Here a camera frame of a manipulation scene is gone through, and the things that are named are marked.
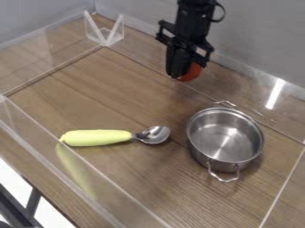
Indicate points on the black metal table frame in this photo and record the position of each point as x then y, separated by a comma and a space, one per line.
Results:
19, 216

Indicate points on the stainless steel pot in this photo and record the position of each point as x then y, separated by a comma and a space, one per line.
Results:
225, 140

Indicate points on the clear acrylic corner bracket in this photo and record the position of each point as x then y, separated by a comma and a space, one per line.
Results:
103, 36

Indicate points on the clear acrylic enclosure wall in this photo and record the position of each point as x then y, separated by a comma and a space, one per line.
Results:
64, 84

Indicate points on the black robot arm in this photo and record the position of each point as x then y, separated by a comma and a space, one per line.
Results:
196, 16

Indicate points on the red white toy mushroom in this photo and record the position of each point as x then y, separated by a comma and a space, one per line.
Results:
193, 73

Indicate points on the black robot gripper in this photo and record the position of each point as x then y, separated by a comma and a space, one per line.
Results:
184, 52

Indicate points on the spoon with yellow handle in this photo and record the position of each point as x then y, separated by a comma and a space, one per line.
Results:
87, 138

